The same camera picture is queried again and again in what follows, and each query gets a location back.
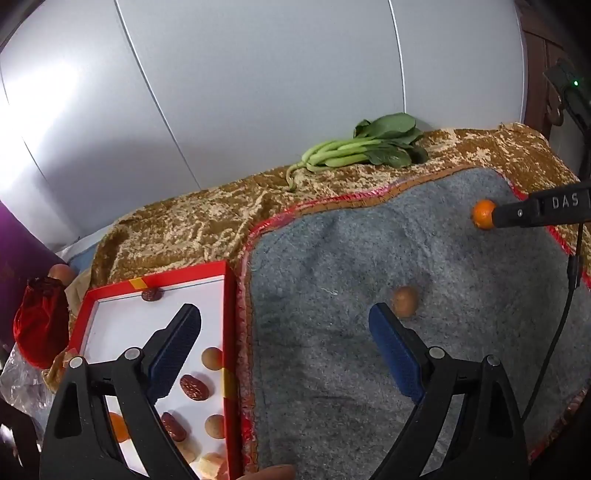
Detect small orange tangerine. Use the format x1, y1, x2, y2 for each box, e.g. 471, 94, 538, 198
108, 412, 128, 443

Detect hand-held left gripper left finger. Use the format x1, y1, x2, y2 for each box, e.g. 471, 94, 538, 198
39, 303, 204, 480

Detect grey towel with red edge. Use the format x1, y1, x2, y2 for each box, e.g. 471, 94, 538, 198
235, 166, 591, 480

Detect clear plastic bag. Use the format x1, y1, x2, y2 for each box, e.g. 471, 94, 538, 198
0, 344, 58, 418

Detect gold patterned cloth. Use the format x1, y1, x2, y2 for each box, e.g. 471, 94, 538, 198
90, 121, 591, 305

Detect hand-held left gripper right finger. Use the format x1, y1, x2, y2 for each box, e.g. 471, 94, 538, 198
368, 302, 529, 480

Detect red cardboard box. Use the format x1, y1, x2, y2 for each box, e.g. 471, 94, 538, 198
69, 261, 245, 480

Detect purple bag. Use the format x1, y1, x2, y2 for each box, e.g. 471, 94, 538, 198
0, 198, 70, 356

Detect beige bread chunk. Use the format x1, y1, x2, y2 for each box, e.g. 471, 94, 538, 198
196, 453, 230, 480

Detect red cloth bag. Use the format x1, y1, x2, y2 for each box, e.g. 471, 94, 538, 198
13, 276, 70, 369

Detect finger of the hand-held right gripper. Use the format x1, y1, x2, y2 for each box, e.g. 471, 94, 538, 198
492, 199, 543, 230

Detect brown wooden door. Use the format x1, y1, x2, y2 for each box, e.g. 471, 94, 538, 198
516, 0, 591, 139

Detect pale banana piece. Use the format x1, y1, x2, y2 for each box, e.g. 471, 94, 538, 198
178, 438, 202, 464

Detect black cable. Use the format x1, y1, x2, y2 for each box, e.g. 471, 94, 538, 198
521, 111, 591, 418

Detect green bok choy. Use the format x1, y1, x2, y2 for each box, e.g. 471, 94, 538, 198
285, 113, 429, 191

